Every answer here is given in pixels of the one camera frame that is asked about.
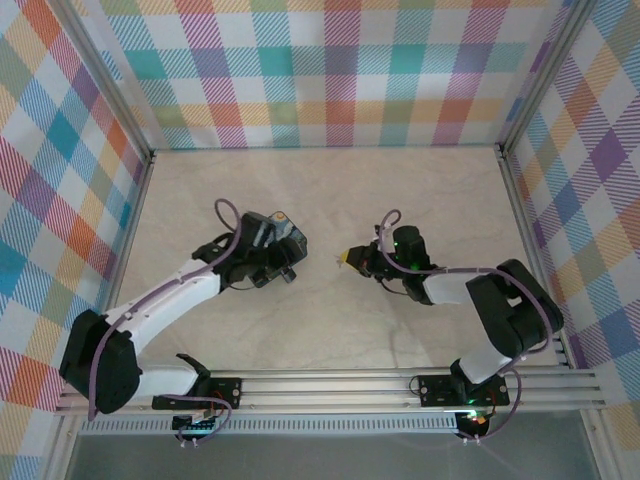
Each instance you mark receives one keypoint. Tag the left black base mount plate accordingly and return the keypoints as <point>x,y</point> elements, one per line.
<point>231,392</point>

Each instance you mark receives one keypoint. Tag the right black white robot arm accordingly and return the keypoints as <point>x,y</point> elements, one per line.
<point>515,310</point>

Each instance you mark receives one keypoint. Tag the starry night painted tin box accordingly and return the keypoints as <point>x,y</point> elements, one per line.
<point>295,235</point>

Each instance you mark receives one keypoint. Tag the aluminium frame post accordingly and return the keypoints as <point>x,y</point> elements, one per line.
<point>545,75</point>
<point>107,85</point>

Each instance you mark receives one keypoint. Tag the aluminium table edge rail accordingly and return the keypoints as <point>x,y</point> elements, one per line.
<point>131,235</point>
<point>520,220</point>

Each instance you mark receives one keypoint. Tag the right controller board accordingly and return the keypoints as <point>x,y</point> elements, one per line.
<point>477,424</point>

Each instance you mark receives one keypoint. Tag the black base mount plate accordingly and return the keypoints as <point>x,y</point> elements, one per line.
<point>432,390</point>
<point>231,392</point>

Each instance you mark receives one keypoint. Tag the controller board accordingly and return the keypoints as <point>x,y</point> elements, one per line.
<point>192,425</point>
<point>477,424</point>

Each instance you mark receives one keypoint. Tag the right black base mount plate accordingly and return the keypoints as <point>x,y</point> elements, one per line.
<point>432,390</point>

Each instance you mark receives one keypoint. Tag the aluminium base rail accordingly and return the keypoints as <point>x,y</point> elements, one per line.
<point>325,392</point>

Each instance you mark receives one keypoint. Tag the small metal key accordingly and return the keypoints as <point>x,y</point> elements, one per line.
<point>338,261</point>

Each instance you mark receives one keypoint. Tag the left controller board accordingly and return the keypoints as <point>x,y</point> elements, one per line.
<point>192,425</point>

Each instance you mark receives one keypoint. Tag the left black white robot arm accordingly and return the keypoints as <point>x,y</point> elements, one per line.
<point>100,370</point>

